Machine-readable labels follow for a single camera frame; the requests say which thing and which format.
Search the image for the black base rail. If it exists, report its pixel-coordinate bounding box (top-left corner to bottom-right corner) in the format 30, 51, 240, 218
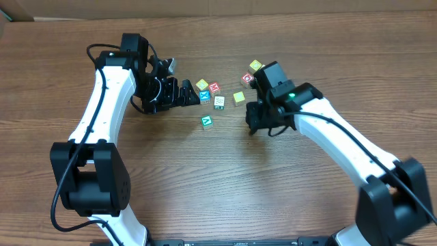
147, 236, 329, 246

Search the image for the red block letter M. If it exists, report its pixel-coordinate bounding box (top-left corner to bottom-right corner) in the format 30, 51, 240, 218
208, 82, 221, 96

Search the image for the wooden block letter W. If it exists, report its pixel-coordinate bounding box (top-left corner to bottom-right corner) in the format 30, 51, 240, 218
214, 96, 225, 110

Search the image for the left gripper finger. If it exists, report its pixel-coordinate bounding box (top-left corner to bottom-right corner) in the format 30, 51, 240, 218
180, 89, 200, 106
177, 79, 195, 106

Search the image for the yellow block letter G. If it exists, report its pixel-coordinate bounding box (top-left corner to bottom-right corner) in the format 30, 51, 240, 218
195, 79, 209, 92

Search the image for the yellow block centre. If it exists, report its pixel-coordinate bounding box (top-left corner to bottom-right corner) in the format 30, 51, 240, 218
233, 92, 245, 106

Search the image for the red block letter C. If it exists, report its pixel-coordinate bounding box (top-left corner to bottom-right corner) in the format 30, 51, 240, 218
240, 72, 254, 88

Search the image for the yellow block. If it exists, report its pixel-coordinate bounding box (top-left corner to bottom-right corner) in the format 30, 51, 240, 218
233, 92, 245, 106
249, 59, 263, 74

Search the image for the yellow block far right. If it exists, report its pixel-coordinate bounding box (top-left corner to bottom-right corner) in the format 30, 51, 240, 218
249, 59, 263, 74

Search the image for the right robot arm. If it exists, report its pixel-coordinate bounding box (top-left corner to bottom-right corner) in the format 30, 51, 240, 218
246, 61, 436, 245

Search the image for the green block letter V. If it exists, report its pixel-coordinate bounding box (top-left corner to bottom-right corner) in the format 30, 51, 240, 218
201, 115, 214, 130

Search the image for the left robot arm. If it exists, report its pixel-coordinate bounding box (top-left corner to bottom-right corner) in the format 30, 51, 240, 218
50, 33, 200, 245

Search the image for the blue block letter X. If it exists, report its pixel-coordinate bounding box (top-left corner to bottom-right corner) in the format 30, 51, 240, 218
199, 90, 211, 105

